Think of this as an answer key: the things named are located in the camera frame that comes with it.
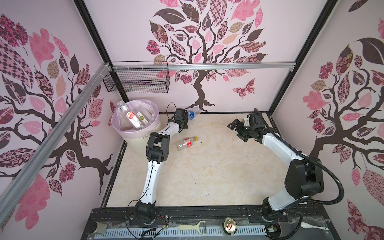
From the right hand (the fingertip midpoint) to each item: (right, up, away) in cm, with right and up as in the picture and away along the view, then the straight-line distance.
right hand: (232, 127), depth 89 cm
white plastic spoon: (+32, -48, -18) cm, 60 cm away
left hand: (-28, +8, +24) cm, 38 cm away
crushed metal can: (-8, -42, -27) cm, 50 cm away
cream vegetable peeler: (-22, -48, -19) cm, 56 cm away
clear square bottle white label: (-55, +5, -1) cm, 55 cm away
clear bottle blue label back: (-26, +10, +24) cm, 37 cm away
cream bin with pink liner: (-54, -7, -9) cm, 56 cm away
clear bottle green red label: (-60, +7, -5) cm, 61 cm away
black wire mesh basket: (-60, +33, +6) cm, 69 cm away
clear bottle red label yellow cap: (-28, -11, +9) cm, 32 cm away
